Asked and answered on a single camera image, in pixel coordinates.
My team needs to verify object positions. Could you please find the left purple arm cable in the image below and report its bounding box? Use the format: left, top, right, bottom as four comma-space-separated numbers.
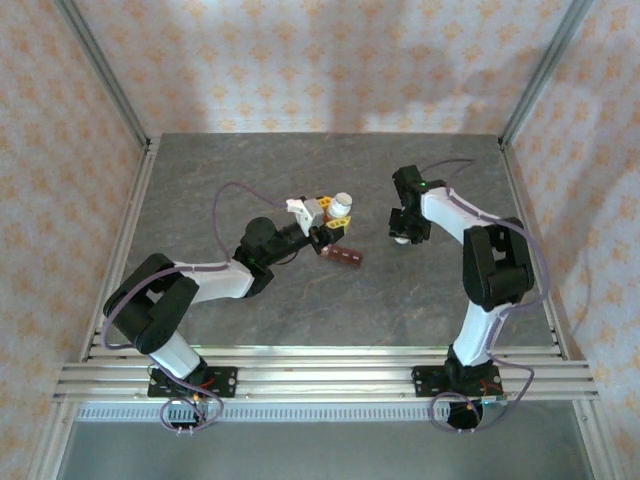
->
102, 181, 296, 435

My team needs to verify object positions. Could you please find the brown chocolate bar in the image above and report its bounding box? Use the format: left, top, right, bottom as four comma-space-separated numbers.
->
322, 243, 365, 269

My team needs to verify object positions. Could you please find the aluminium base beam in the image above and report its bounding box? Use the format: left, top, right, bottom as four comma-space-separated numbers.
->
52, 362, 600, 404

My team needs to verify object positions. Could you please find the aluminium table edge rail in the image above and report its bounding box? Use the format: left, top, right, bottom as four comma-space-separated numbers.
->
82, 343, 571, 362

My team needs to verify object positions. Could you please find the white and orange pill bottle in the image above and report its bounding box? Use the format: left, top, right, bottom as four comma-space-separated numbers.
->
322, 191, 355, 224

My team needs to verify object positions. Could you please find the aluminium side rail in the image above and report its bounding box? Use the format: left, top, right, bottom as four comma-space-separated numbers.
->
499, 137, 571, 359
82, 137, 162, 359

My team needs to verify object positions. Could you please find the aluminium frame leg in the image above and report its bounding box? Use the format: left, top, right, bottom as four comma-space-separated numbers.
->
572, 399, 619, 480
27, 399, 76, 480

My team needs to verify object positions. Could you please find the grey slotted cable duct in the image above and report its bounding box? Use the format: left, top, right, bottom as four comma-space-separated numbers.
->
74, 404, 576, 422

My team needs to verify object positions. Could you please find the aluminium frame post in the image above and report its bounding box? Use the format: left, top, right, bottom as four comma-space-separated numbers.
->
499, 0, 596, 149
54, 0, 154, 151

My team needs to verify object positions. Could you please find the grey metal shelf sheet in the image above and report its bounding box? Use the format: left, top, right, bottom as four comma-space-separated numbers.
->
54, 419, 596, 480

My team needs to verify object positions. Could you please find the patterned fabric backdrop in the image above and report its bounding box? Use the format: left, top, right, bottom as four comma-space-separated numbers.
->
0, 0, 640, 480

